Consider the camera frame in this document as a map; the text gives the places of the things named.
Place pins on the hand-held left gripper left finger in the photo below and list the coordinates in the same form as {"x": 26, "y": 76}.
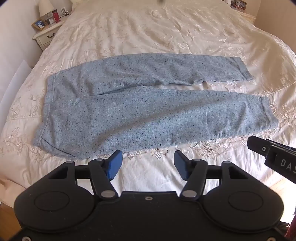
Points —
{"x": 113, "y": 163}

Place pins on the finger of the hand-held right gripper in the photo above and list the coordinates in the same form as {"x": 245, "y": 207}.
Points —
{"x": 257, "y": 144}

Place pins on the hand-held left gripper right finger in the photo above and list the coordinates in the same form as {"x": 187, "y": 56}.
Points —
{"x": 181, "y": 163}

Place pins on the grey speckled pants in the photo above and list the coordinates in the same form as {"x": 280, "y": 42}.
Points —
{"x": 148, "y": 115}

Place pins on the cream bedside table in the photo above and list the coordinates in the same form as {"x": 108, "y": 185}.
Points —
{"x": 247, "y": 16}

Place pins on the cream embroidered bedspread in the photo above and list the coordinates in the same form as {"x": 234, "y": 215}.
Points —
{"x": 148, "y": 30}

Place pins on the white bedside table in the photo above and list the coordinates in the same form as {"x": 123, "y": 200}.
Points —
{"x": 47, "y": 36}

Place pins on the red bottle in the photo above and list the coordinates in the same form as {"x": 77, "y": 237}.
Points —
{"x": 55, "y": 15}

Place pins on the white table lamp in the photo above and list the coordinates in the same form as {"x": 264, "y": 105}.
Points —
{"x": 45, "y": 6}

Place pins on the wooden photo frame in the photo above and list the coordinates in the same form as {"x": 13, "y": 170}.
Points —
{"x": 39, "y": 24}

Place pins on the white wall socket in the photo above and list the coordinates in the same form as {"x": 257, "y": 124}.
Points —
{"x": 63, "y": 10}

